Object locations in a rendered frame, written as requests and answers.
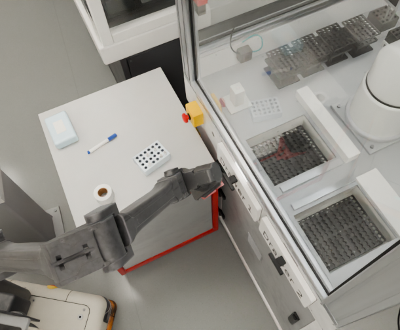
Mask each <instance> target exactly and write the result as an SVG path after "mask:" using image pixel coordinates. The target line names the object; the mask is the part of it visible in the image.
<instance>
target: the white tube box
mask: <svg viewBox="0 0 400 330"><path fill-rule="evenodd" d="M155 147H156V148H157V151H154V148H155ZM164 151H166V152H167V154H166V155H164V153H163V152H164ZM146 153H149V157H147V156H146ZM160 154H162V155H163V157H162V158H160ZM169 159H171V155H170V153H169V152H168V151H167V150H166V149H165V148H164V147H163V145H162V144H161V143H160V142H159V141H158V140H156V141H155V142H154V143H152V144H151V145H150V146H148V147H147V148H146V149H144V150H142V151H141V152H140V153H138V154H137V155H136V156H134V157H133V161H134V163H135V164H136V165H137V167H138V168H139V169H140V170H141V171H142V172H143V173H144V174H145V175H146V176H148V175H149V174H150V173H152V172H153V171H155V170H156V169H157V168H159V167H160V166H161V165H163V164H164V163H165V162H167V161H168V160H169ZM148 162H150V163H151V166H148Z"/></svg>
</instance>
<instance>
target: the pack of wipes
mask: <svg viewBox="0 0 400 330"><path fill-rule="evenodd" d="M45 124H46V126H47V128H48V131H49V133H50V136H51V138H52V140H53V142H54V145H55V146H56V148H57V149H61V148H63V147H65V146H67V145H70V144H72V143H74V142H76V141H78V140H79V138H78V136H77V134H76V131H75V129H74V127H73V125H72V123H71V121H70V119H69V117H68V115H67V113H66V112H65V111H62V112H60V113H57V114H55V115H52V116H51V117H48V118H46V119H45Z"/></svg>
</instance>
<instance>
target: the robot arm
mask: <svg viewBox="0 0 400 330"><path fill-rule="evenodd" d="M221 179H222V172H221V168H220V166H219V165H218V163H216V162H211V163H208V164H204V165H201V166H197V167H195V168H191V169H188V168H178V167H176V168H172V169H169V170H166V171H165V172H164V177H161V178H160V179H158V180H157V183H156V184H155V185H154V187H153V189H152V190H151V191H149V192H148V193H147V194H145V195H143V196H142V197H141V198H139V199H137V200H136V201H135V202H133V203H131V204H130V205H129V206H127V207H125V208H124V209H123V210H121V211H119V210H118V208H117V204H116V202H113V203H110V204H106V205H103V206H100V207H97V208H96V209H94V210H92V211H90V212H89V213H87V214H86V215H84V220H85V221H86V223H85V224H83V225H81V226H79V227H77V228H75V229H73V230H71V231H68V232H66V233H64V234H62V235H60V236H58V237H55V238H53V239H51V240H49V241H47V242H28V243H14V242H12V241H10V240H6V239H5V236H4V234H3V231H2V229H0V281H2V280H4V279H6V278H9V277H11V276H12V275H14V274H16V273H17V272H19V273H27V274H41V275H45V276H48V277H49V278H50V279H52V280H54V284H55V286H59V287H62V286H64V285H67V284H69V283H71V282H74V281H75V280H78V279H80V278H82V277H84V276H87V275H89V274H91V273H93V272H95V271H97V270H99V269H101V268H102V269H103V271H104V273H109V272H113V271H116V270H118V269H120V268H122V267H123V266H124V265H125V264H126V263H127V262H128V261H129V260H130V259H131V258H132V257H133V256H134V252H133V249H132V246H131V244H132V243H133V242H134V240H135V237H136V236H137V234H138V233H139V232H140V230H141V229H143V228H144V227H145V226H146V225H148V224H149V223H150V222H151V221H152V220H153V219H154V218H155V217H157V216H158V215H159V214H160V213H162V212H163V211H164V210H165V209H166V208H167V207H168V206H169V205H170V204H174V203H177V202H179V201H182V200H183V199H185V198H186V197H188V196H190V195H191V194H192V196H193V197H194V199H195V200H199V198H201V197H202V199H206V198H207V197H209V196H210V195H211V194H213V193H214V192H216V189H218V188H220V187H222V186H223V185H224V183H223V182H222V181H221ZM86 247H88V248H87V249H83V248H86Z"/></svg>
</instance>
